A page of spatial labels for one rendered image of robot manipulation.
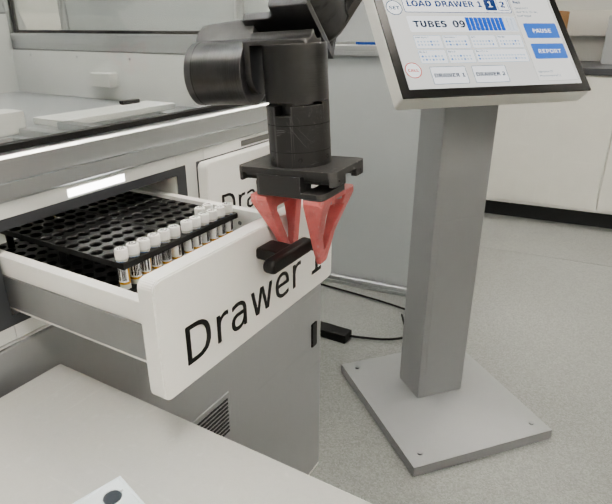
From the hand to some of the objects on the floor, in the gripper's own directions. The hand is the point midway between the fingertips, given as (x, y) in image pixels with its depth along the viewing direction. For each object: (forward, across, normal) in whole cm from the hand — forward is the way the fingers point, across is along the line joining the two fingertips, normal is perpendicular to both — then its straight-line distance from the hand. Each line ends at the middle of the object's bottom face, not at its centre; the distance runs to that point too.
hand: (305, 252), depth 54 cm
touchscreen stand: (+90, -13, +98) cm, 134 cm away
